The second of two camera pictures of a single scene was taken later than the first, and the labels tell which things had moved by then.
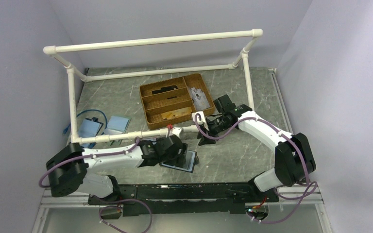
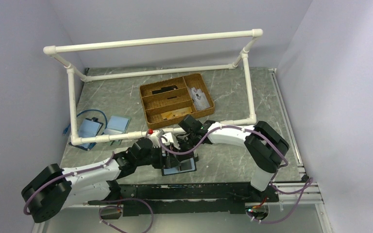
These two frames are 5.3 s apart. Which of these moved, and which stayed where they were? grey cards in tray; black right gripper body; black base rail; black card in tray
Moved: black right gripper body
Stayed: black card in tray; grey cards in tray; black base rail
